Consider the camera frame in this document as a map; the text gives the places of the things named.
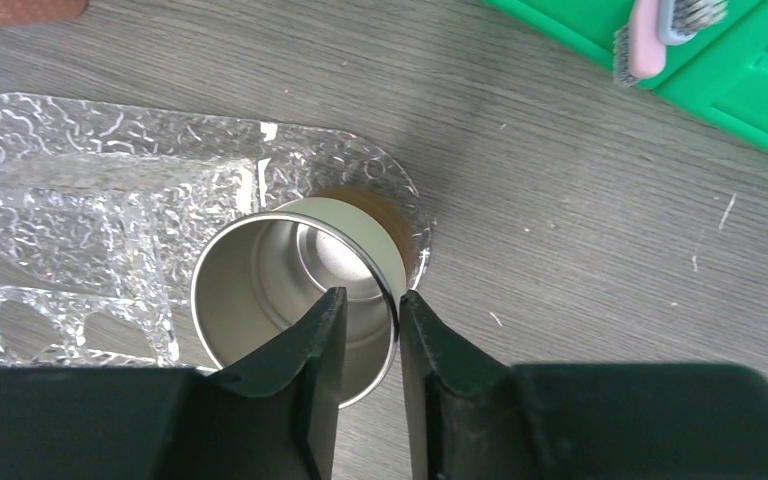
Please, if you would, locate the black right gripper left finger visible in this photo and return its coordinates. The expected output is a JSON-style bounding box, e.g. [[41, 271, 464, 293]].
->
[[0, 287, 347, 479]]

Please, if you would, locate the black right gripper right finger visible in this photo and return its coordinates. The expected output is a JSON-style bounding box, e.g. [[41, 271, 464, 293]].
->
[[400, 291, 768, 479]]

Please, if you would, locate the clear oval acrylic tray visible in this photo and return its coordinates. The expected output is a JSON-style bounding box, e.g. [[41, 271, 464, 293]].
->
[[0, 92, 436, 372]]

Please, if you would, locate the clear acrylic toothbrush holder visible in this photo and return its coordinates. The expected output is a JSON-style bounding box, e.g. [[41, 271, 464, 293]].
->
[[0, 154, 257, 366]]

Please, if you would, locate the pink toothbrush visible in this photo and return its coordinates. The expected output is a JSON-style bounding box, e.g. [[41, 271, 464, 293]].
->
[[613, 0, 667, 87]]

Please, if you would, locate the brown steel cup with handle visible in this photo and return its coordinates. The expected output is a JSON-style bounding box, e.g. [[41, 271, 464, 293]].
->
[[0, 0, 89, 27]]

